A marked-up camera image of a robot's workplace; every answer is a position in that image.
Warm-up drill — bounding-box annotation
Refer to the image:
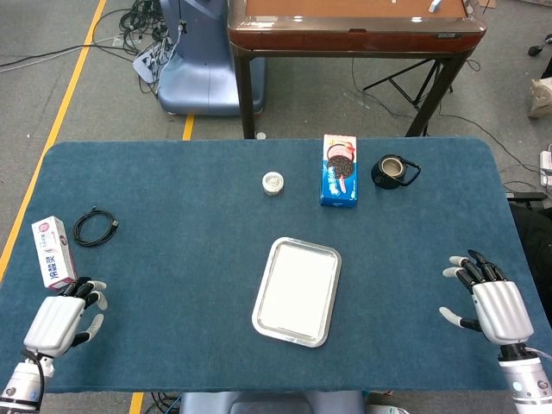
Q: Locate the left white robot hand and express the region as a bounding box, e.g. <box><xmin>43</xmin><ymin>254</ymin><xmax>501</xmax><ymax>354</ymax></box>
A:
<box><xmin>22</xmin><ymin>278</ymin><xmax>108</xmax><ymax>358</ymax></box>

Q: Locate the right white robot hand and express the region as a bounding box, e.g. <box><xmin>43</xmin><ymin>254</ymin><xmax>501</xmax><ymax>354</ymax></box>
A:
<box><xmin>438</xmin><ymin>248</ymin><xmax>536</xmax><ymax>346</ymax></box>

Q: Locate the white paper sheet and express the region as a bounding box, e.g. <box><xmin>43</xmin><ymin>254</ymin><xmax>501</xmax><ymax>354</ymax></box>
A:
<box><xmin>258</xmin><ymin>243</ymin><xmax>336</xmax><ymax>337</ymax></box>

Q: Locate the silver metal tray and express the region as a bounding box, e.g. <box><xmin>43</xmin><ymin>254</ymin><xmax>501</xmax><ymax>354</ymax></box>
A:
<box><xmin>251</xmin><ymin>235</ymin><xmax>342</xmax><ymax>348</ymax></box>

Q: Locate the white pink toothpaste box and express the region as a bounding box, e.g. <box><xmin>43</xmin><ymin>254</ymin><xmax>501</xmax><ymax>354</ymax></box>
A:
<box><xmin>30</xmin><ymin>215</ymin><xmax>78</xmax><ymax>291</ymax></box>

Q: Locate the black flat floor bar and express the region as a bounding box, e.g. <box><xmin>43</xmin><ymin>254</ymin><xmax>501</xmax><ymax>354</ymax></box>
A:
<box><xmin>506</xmin><ymin>191</ymin><xmax>548</xmax><ymax>202</ymax></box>

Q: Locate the black iron teapot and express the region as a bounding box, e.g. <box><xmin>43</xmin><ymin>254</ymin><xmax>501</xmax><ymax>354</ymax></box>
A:
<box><xmin>370</xmin><ymin>154</ymin><xmax>422</xmax><ymax>191</ymax></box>

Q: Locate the blue felt table cover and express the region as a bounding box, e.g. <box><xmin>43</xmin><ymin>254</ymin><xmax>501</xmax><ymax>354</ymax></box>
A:
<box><xmin>0</xmin><ymin>137</ymin><xmax>540</xmax><ymax>394</ymax></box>

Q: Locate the blue cookie box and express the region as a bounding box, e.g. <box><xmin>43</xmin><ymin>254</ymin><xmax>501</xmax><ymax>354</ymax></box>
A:
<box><xmin>319</xmin><ymin>134</ymin><xmax>359</xmax><ymax>209</ymax></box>

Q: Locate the beige shoe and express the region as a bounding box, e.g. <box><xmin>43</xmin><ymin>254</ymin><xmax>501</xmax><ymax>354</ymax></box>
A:
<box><xmin>528</xmin><ymin>78</ymin><xmax>552</xmax><ymax>118</ymax></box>

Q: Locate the blue grey robot torso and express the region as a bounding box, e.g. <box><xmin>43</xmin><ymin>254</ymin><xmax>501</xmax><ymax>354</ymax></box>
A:
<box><xmin>179</xmin><ymin>390</ymin><xmax>367</xmax><ymax>414</ymax></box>

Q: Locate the small clear screw jar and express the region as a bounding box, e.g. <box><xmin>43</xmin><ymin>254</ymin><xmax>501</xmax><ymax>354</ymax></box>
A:
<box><xmin>261</xmin><ymin>171</ymin><xmax>285</xmax><ymax>198</ymax></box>

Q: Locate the white floor power strip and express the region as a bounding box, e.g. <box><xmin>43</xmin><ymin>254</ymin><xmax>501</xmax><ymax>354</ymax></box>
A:
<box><xmin>132</xmin><ymin>45</ymin><xmax>167</xmax><ymax>83</ymax></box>

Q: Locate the brown mahjong table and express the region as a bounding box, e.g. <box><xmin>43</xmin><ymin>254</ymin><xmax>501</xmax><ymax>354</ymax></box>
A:
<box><xmin>227</xmin><ymin>0</ymin><xmax>488</xmax><ymax>140</ymax></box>

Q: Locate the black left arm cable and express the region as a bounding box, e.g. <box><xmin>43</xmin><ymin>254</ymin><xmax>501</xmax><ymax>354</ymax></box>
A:
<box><xmin>21</xmin><ymin>348</ymin><xmax>47</xmax><ymax>411</ymax></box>

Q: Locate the black coiled usb cable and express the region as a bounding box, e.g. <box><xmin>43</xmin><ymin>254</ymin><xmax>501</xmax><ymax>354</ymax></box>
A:
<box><xmin>72</xmin><ymin>206</ymin><xmax>121</xmax><ymax>248</ymax></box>

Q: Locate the white wall power strip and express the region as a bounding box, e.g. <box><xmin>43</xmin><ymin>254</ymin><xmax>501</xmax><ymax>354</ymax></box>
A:
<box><xmin>538</xmin><ymin>148</ymin><xmax>552</xmax><ymax>187</ymax></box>

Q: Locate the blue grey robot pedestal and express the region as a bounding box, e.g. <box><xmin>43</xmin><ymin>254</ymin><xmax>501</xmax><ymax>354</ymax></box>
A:
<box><xmin>157</xmin><ymin>0</ymin><xmax>267</xmax><ymax>116</ymax></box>

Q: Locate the black floor cable tangle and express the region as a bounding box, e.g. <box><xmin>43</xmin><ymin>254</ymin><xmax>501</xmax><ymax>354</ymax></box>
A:
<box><xmin>116</xmin><ymin>0</ymin><xmax>182</xmax><ymax>94</ymax></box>

